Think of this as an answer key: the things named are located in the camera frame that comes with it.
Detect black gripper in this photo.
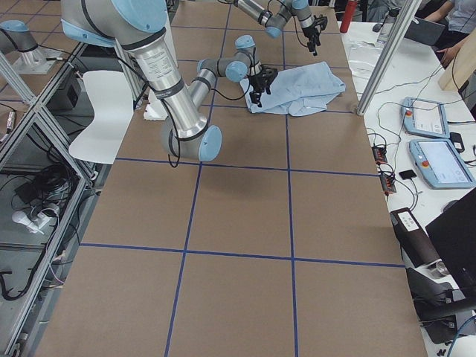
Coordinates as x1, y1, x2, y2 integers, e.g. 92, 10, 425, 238
249, 72, 271, 108
303, 24, 321, 56

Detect light blue button shirt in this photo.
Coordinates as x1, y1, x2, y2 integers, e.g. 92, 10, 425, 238
245, 62, 346, 117

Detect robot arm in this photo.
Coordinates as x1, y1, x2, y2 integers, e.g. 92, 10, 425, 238
61, 1, 277, 161
219, 0, 328, 56

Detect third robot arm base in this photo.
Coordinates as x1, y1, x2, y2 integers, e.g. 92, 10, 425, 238
1, 20, 62, 74

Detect clear plastic bag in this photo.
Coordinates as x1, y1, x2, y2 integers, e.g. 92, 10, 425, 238
344, 41, 383, 80

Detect red bottle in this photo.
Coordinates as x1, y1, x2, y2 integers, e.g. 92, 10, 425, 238
339, 0, 358, 33

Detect blue teach pendant far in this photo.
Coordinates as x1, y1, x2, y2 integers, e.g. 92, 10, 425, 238
402, 97, 450, 138

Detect blue teach pendant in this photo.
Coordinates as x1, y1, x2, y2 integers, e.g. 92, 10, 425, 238
402, 97, 450, 138
408, 138, 475, 189

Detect blue teach pendant near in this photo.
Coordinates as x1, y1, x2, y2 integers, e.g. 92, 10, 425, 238
408, 138, 475, 189

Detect black label printer device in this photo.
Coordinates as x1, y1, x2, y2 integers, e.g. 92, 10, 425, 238
390, 208, 450, 279

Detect black monitor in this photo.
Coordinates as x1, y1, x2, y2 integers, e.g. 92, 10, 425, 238
425, 190, 475, 297

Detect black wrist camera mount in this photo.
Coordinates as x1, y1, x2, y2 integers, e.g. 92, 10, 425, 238
260, 66, 278, 86
312, 14, 328, 33

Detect aluminium frame post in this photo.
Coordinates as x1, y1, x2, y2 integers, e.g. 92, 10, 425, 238
356, 0, 421, 116

